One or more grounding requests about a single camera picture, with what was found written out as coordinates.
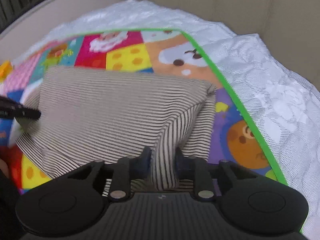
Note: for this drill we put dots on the colourful printed blanket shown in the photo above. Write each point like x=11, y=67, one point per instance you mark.
x=240, y=130

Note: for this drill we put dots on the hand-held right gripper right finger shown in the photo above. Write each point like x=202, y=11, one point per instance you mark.
x=178, y=162

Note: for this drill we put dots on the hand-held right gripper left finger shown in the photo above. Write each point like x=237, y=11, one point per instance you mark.
x=145, y=161

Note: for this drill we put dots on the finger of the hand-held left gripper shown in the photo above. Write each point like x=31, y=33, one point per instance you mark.
x=22, y=110

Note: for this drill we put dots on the white quilted mattress cover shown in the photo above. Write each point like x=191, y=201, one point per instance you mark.
x=275, y=92

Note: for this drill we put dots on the yellow plastic cup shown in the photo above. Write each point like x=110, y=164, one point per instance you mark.
x=5, y=70

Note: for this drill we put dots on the beige padded headboard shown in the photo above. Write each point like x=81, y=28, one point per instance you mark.
x=250, y=0

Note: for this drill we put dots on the beige striped knit garment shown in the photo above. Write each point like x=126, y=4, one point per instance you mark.
x=100, y=110

